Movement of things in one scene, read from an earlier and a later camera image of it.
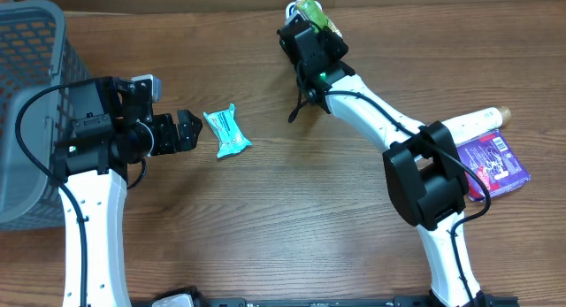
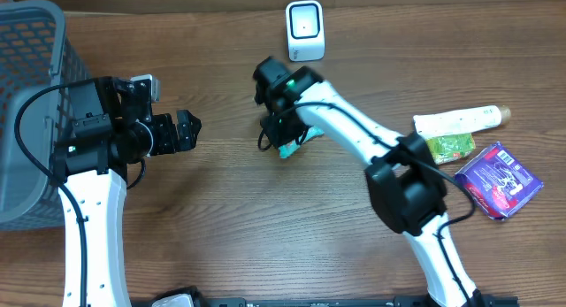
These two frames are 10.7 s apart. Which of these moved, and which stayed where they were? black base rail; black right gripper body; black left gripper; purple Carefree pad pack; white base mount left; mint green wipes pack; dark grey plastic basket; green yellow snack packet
Moved: black right gripper body; green yellow snack packet; mint green wipes pack; purple Carefree pad pack
Stayed: black base rail; white base mount left; dark grey plastic basket; black left gripper
